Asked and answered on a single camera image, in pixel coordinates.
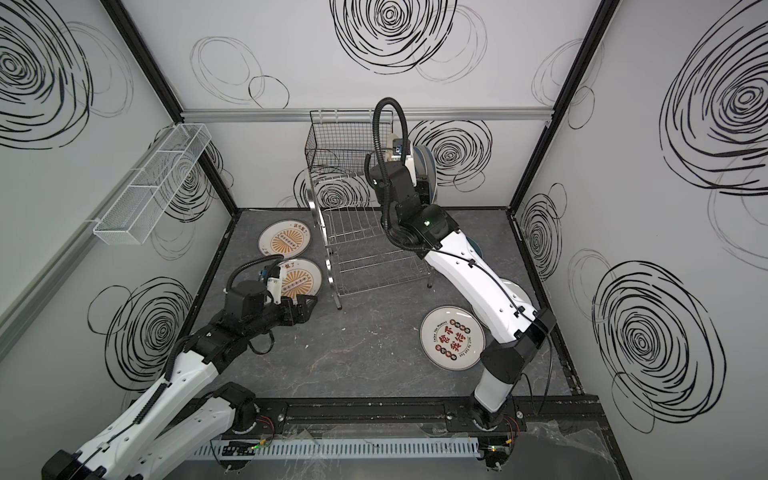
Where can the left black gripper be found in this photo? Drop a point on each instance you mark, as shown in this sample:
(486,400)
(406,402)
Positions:
(300,309)

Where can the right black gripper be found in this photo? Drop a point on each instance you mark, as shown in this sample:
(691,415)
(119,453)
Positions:
(395,174)

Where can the cream floral plate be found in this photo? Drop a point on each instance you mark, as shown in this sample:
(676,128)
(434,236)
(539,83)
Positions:
(418,155)

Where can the orange sunburst plate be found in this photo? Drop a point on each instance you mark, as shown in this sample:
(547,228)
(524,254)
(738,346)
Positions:
(289,238)
(300,277)

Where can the white plate red characters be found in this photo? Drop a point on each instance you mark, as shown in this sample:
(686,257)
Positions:
(452,338)

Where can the blue striped plate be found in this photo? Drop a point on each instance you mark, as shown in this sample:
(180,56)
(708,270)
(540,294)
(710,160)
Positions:
(431,173)

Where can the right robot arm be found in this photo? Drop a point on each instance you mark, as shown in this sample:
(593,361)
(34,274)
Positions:
(412,222)

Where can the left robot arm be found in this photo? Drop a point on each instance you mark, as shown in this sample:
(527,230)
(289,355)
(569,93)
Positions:
(176,415)

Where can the steel two-tier dish rack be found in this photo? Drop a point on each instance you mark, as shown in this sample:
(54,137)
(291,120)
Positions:
(358,256)

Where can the green rimmed white plate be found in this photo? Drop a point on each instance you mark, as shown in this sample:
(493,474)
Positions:
(475,249)

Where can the white plate green emblem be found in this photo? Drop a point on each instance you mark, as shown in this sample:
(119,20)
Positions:
(515,294)

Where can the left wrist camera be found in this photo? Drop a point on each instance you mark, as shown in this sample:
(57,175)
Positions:
(273,279)

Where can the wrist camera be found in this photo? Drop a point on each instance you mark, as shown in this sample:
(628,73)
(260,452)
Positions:
(399,154)
(273,279)

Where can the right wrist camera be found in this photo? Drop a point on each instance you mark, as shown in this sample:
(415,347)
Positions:
(399,154)

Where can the dark wire mesh basket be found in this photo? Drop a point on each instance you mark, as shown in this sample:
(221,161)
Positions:
(339,138)

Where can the white slotted cable duct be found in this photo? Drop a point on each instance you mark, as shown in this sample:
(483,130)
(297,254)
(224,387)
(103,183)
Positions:
(342,449)

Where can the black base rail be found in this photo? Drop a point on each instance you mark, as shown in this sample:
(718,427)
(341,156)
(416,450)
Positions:
(455,414)

